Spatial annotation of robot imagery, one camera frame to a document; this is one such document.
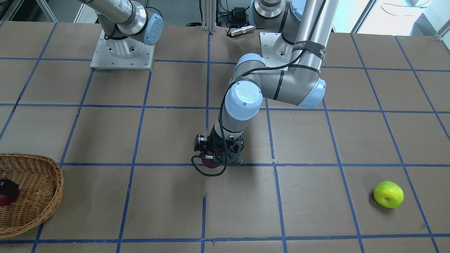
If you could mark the woven wicker basket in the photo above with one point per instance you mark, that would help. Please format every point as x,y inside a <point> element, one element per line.
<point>40,185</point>

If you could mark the green apple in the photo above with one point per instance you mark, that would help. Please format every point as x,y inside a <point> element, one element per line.
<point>388,194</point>

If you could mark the dark red apple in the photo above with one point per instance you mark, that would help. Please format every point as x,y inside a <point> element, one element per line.
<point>208,162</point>

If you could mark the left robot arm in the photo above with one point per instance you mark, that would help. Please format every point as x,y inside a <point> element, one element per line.
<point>304,28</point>

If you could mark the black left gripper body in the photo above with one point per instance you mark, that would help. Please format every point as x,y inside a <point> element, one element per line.
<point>201,143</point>

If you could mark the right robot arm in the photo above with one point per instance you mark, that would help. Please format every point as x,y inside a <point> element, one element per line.
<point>122,19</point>

